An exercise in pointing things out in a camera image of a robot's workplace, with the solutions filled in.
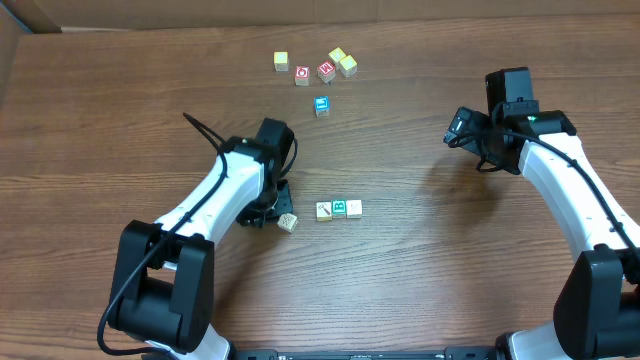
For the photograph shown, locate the pale wooden block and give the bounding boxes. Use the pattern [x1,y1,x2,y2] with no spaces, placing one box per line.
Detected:
[277,213,298,233]

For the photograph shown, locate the red wooden block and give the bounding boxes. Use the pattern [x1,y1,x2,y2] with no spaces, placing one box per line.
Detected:
[294,66,310,87]
[317,61,336,84]

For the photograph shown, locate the red wooden block right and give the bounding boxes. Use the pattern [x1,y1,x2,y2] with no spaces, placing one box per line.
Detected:
[317,61,336,84]

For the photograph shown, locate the blue wooden block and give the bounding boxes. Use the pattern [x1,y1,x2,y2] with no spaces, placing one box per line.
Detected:
[314,96,331,117]

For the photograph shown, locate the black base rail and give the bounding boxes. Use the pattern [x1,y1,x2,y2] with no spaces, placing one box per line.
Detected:
[230,346,505,360]

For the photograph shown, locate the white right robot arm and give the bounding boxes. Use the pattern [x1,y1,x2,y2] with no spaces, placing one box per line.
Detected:
[443,67,639,359]

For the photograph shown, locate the tan wooden picture block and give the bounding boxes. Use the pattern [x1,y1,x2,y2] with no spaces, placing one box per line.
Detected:
[316,201,333,222]

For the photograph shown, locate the red wooden block left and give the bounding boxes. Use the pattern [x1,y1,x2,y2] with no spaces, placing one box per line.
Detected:
[294,66,310,87]

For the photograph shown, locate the yellow wooden block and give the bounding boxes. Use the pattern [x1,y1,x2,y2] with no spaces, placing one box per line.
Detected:
[273,51,289,72]
[328,47,346,68]
[339,55,358,78]

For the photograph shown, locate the yellow wooden block right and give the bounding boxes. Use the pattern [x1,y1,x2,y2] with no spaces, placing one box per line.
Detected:
[339,55,358,78]

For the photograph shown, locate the yellow wooden block upper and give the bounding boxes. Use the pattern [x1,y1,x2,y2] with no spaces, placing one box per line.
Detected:
[328,47,346,68]

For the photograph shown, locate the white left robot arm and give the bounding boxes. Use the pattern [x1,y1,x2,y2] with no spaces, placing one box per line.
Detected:
[96,115,298,360]

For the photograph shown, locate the white pattern wooden block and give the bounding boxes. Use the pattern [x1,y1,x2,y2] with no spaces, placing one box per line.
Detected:
[346,200,363,218]

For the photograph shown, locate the green-edged wooden number block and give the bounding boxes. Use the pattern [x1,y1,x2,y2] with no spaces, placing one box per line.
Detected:
[331,199,347,218]

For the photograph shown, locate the yellow wooden block left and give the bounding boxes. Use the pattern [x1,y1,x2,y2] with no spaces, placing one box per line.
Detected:
[273,51,289,72]

